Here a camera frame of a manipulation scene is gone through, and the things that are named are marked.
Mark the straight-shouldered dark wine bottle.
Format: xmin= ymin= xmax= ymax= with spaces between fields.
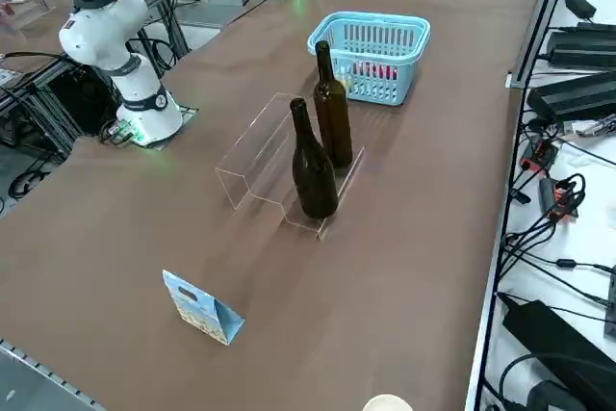
xmin=312 ymin=40 xmax=355 ymax=169

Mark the sloped-shouldered dark wine bottle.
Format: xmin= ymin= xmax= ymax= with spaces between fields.
xmin=289 ymin=97 xmax=340 ymax=220

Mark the clear acrylic stepped shelf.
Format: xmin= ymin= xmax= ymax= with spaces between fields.
xmin=213 ymin=90 xmax=368 ymax=242

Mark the red cola bottle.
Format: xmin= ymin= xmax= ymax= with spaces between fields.
xmin=352 ymin=60 xmax=401 ymax=83

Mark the light blue plastic basket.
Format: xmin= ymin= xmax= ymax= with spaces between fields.
xmin=306 ymin=11 xmax=432 ymax=107

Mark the small black power adapter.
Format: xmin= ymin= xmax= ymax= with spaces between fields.
xmin=562 ymin=0 xmax=599 ymax=20

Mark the black power supply brick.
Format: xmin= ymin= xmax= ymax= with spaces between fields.
xmin=547 ymin=22 xmax=616 ymax=71
xmin=526 ymin=70 xmax=616 ymax=124

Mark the orange black electronic module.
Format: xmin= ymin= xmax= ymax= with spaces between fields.
xmin=537 ymin=173 xmax=587 ymax=222
xmin=521 ymin=137 xmax=560 ymax=173

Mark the blue printed paper carton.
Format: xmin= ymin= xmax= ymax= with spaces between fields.
xmin=161 ymin=269 xmax=247 ymax=347

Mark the white paper cup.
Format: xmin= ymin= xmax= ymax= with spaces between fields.
xmin=362 ymin=393 xmax=413 ymax=411

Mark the large black power adapter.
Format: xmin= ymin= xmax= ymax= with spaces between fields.
xmin=500 ymin=298 xmax=616 ymax=411

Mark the white table edge bracket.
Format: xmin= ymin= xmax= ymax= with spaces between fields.
xmin=504 ymin=68 xmax=531 ymax=91

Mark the aluminium frame post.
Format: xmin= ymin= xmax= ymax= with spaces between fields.
xmin=509 ymin=0 xmax=579 ymax=90

